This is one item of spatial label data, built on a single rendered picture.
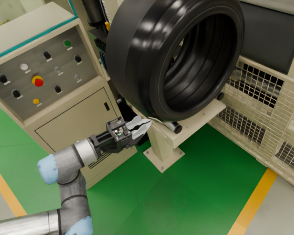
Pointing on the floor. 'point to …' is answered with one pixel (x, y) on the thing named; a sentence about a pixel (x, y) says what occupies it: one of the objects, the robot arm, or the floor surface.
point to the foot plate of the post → (162, 166)
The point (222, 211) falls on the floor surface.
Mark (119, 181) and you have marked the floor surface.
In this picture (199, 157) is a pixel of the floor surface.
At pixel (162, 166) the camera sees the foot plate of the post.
